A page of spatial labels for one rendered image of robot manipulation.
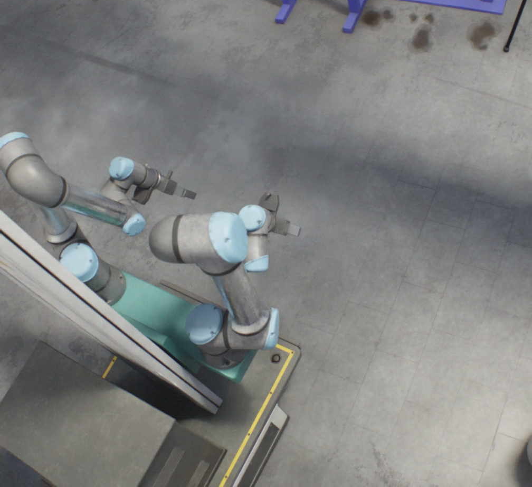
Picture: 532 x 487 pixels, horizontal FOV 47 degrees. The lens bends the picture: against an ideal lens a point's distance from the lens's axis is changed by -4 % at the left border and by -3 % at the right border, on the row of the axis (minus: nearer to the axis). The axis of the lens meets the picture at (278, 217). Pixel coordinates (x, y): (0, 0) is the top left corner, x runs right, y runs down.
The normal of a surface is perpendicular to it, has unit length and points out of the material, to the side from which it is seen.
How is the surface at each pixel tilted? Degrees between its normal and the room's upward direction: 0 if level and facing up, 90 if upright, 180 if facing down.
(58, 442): 0
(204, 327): 7
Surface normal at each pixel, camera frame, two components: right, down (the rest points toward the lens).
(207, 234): -0.23, -0.11
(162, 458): 0.86, 0.32
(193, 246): -0.21, 0.29
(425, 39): -0.22, -0.49
